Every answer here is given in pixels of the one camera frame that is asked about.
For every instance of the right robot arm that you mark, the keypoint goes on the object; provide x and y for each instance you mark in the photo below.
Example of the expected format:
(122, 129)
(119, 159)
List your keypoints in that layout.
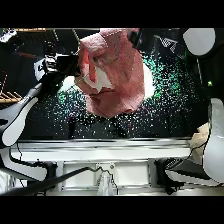
(216, 146)

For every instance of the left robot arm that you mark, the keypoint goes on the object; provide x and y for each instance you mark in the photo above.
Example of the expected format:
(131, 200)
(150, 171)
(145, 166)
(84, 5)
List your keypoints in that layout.
(16, 123)

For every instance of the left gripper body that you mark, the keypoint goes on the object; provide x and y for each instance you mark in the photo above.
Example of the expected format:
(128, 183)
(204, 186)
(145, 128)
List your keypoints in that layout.
(67, 65)

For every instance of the silver frame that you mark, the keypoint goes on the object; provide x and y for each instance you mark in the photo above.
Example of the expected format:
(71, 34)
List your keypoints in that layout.
(116, 148)

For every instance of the beige garment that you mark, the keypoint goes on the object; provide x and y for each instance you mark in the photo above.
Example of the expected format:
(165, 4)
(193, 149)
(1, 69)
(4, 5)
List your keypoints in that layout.
(200, 133)

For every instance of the red garment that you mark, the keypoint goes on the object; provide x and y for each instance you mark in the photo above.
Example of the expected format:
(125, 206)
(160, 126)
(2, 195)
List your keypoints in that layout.
(116, 76)

